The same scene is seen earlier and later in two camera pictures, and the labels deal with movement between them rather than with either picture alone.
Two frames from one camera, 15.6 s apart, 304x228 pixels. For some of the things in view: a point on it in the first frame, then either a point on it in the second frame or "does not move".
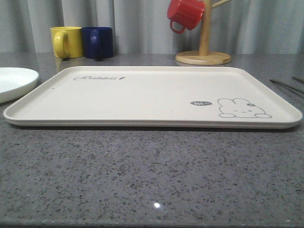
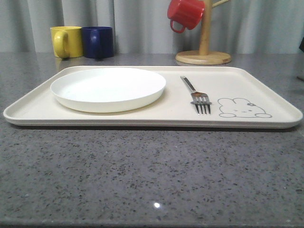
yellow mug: (67, 41) does not move
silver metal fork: (300, 79) to (198, 99)
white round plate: (15, 82) to (107, 90)
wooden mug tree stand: (204, 57) does not move
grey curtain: (143, 27) does not move
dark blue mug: (98, 42) does not move
